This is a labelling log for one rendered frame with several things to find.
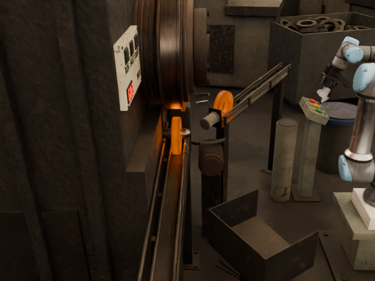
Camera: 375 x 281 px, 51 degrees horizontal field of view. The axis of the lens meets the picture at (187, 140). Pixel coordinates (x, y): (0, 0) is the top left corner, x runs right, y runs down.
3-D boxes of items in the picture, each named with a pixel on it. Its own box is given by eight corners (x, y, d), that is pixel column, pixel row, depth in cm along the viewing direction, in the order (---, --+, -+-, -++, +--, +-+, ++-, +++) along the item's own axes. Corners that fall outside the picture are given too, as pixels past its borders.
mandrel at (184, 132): (148, 140, 163) (147, 130, 161) (149, 136, 167) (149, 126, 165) (190, 140, 162) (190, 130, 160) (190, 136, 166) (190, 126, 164)
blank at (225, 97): (218, 125, 209) (224, 126, 207) (209, 108, 196) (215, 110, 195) (230, 101, 214) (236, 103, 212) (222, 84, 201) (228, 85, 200)
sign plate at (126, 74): (120, 111, 109) (113, 45, 101) (135, 80, 132) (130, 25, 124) (128, 111, 109) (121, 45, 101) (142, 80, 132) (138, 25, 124)
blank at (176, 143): (169, 126, 154) (178, 126, 153) (173, 110, 167) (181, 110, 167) (171, 161, 161) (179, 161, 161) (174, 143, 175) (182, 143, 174)
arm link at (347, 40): (347, 37, 198) (344, 34, 205) (337, 58, 203) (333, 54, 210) (362, 43, 198) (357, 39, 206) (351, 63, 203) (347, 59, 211)
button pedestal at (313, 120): (294, 204, 244) (306, 111, 217) (288, 183, 266) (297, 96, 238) (321, 204, 244) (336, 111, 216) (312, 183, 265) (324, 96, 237)
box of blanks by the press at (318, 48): (292, 116, 364) (301, 30, 329) (258, 87, 436) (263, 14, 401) (392, 104, 383) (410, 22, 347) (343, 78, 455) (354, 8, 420)
